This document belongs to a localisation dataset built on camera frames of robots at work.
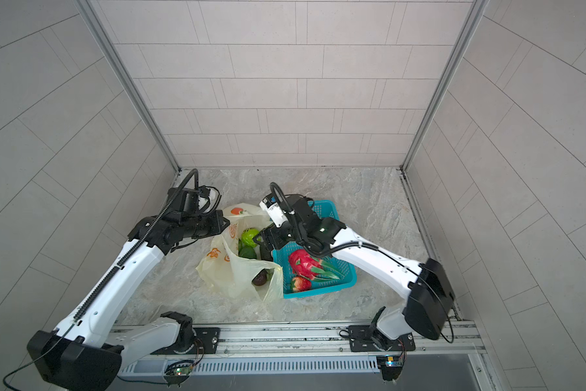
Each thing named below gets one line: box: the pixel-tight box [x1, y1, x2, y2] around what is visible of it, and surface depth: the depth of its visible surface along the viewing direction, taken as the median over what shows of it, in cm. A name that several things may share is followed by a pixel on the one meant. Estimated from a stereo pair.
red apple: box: [292, 276, 312, 292], surface depth 80 cm
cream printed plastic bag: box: [196, 202, 284, 303], surface depth 71 cm
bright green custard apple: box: [240, 227, 260, 248], surface depth 89 cm
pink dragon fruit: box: [288, 249, 342, 280], surface depth 80 cm
